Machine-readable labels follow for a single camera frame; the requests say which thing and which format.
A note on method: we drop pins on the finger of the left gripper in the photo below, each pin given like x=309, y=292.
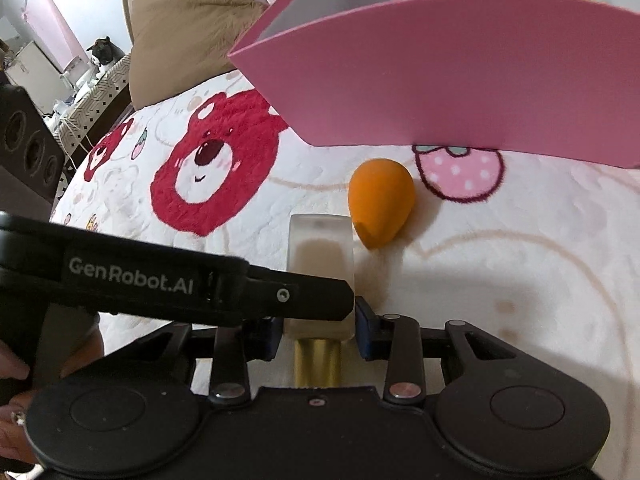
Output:
x=276, y=294

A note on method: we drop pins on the foundation bottle gold cap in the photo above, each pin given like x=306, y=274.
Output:
x=321, y=254

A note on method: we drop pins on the pink cardboard box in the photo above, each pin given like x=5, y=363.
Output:
x=549, y=77

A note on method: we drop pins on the brown pillow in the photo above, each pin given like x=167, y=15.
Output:
x=180, y=43

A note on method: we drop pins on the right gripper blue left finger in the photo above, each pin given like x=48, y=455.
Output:
x=234, y=348

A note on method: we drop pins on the orange makeup sponge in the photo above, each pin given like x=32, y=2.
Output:
x=381, y=196

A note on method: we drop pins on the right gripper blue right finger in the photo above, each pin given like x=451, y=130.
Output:
x=397, y=340

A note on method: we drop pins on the bedside table with clutter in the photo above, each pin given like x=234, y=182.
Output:
x=46, y=111

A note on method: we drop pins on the person left hand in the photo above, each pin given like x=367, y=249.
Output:
x=14, y=443

